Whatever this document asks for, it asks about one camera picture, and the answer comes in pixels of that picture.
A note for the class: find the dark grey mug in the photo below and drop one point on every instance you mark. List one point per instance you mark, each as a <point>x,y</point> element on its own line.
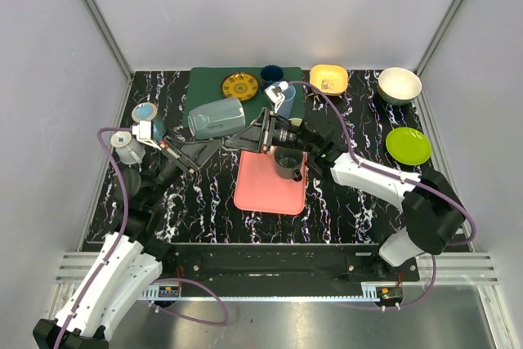
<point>288,163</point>

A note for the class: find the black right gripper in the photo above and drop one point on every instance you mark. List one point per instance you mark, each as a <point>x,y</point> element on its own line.
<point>259,136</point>

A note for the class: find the yellow patterned plate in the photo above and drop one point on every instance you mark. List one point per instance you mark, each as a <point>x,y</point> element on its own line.
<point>242,86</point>

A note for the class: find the light blue glazed mug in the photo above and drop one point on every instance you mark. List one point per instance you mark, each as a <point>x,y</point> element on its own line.
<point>147,111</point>

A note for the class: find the white round bowl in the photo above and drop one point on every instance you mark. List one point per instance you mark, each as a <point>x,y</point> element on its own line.
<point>398,86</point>

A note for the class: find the light blue plastic cup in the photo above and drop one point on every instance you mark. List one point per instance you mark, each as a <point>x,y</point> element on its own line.
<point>286,106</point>

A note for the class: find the lime green plate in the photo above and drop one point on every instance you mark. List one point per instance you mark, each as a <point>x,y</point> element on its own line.
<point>408,146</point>

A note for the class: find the white grey mug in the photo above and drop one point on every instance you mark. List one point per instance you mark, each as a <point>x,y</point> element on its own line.
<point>216,119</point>

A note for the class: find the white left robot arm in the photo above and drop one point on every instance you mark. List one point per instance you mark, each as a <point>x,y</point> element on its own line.
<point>131,259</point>

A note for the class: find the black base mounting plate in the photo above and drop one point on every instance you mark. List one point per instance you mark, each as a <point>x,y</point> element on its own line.
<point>284,270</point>

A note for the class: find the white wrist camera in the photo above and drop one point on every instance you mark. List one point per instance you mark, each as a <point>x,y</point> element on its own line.
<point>143,131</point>
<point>275,94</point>

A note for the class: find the sage green mug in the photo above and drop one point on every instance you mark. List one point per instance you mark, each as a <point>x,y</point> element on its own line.
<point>295,121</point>

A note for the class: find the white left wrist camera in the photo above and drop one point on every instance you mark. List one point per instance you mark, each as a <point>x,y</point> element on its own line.
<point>143,131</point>

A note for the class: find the yellow square bowl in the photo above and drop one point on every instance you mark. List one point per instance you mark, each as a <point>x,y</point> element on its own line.
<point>332,80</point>

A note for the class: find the dark blue cup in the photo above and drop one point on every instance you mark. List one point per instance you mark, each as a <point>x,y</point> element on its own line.
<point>271,74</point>

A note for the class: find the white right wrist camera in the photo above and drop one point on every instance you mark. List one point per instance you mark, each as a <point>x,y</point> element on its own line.
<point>275,94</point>

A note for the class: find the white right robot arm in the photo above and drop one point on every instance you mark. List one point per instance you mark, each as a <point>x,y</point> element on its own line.
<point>431,209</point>

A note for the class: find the dark green mat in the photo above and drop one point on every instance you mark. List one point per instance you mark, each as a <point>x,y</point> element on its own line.
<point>205,87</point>

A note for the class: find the pink plastic tray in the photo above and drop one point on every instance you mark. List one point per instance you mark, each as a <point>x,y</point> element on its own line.
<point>260,189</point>

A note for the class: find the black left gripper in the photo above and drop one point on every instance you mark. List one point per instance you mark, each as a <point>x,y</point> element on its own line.
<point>178,159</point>

